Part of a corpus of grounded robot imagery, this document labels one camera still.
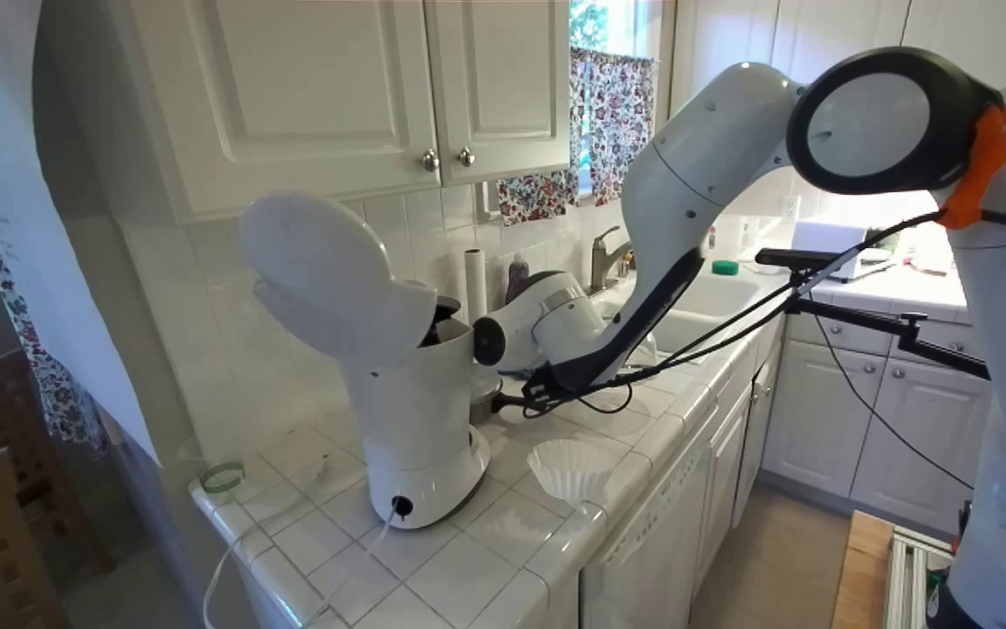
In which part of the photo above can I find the window pane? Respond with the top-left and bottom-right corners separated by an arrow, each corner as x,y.
567,0 -> 657,60

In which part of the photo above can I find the purple soap bottle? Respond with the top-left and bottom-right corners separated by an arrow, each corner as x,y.
501,255 -> 530,304

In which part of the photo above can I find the orange cable clip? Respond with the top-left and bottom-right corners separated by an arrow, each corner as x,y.
934,104 -> 1006,234

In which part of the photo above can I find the white coffee maker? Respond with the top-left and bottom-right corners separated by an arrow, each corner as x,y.
234,191 -> 491,535

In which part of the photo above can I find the small grey pot black handle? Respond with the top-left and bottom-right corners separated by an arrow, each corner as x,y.
466,369 -> 530,425

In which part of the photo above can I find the floral window curtain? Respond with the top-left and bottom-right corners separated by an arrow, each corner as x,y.
485,46 -> 660,227

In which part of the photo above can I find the white paper towel roll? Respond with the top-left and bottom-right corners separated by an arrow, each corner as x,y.
459,246 -> 491,330

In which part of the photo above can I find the white power cord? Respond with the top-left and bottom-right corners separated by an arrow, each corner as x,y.
197,501 -> 394,629

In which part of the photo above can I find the green rubber ring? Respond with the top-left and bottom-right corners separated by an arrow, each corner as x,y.
197,463 -> 249,495

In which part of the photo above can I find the white base cabinet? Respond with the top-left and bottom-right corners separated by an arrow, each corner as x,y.
575,336 -> 781,629
760,311 -> 995,537

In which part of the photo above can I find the white wall cabinet door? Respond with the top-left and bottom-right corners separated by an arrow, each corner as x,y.
760,0 -> 915,76
666,0 -> 778,118

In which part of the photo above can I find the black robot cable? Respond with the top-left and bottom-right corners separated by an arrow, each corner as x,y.
525,204 -> 1006,492

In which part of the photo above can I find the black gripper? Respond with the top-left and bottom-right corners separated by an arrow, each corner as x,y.
515,357 -> 571,413

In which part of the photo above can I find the white sink basin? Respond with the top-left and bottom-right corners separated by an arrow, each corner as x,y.
640,274 -> 763,360

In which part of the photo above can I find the narrow white cabinet door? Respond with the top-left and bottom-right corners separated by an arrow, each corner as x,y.
422,0 -> 571,187

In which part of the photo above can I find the aluminium rail frame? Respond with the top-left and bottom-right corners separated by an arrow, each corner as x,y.
883,522 -> 957,629

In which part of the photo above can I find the brushed metal faucet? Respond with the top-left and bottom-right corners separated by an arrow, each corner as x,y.
585,225 -> 635,293

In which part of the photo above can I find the black stereo camera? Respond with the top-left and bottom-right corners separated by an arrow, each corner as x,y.
753,246 -> 848,274

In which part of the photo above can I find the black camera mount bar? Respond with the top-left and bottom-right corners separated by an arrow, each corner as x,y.
784,269 -> 990,380

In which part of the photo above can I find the wide white cabinet door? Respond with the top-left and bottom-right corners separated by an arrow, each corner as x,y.
114,0 -> 442,225

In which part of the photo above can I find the white cloth floral edge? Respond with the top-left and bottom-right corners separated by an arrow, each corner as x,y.
0,0 -> 163,464

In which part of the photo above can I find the white box appliance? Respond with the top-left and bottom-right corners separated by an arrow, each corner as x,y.
788,221 -> 896,282

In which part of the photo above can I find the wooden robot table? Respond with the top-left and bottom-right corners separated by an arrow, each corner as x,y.
826,508 -> 896,629

